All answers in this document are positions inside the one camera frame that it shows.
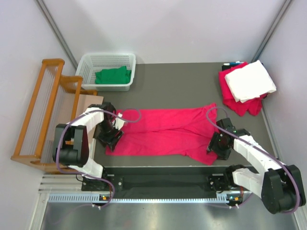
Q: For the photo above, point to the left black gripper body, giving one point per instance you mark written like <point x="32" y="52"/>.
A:
<point x="111" y="139"/>

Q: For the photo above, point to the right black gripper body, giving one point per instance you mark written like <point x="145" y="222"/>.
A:
<point x="220" y="149"/>

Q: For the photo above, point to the pink t shirt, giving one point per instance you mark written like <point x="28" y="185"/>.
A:
<point x="252" y="106"/>
<point x="162" y="132"/>

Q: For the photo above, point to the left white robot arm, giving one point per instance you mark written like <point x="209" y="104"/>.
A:
<point x="71" y="144"/>

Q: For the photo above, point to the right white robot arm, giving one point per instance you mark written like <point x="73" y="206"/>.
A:
<point x="279" y="186"/>

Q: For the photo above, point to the folded pink t shirt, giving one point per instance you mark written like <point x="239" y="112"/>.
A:
<point x="252" y="106"/>

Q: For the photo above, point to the wooden rack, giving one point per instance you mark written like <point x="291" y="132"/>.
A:
<point x="32" y="148"/>

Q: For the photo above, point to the green t shirt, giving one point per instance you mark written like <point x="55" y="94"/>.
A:
<point x="120" y="75"/>

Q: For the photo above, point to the white plastic laundry basket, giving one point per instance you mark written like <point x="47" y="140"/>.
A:
<point x="95" y="62"/>

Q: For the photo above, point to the folded white t shirt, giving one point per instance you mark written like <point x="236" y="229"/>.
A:
<point x="250" y="82"/>

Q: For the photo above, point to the folded dark t shirt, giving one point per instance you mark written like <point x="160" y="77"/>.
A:
<point x="229" y="65"/>

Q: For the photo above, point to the grey slotted cable duct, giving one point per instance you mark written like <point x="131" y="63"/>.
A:
<point x="98" y="198"/>

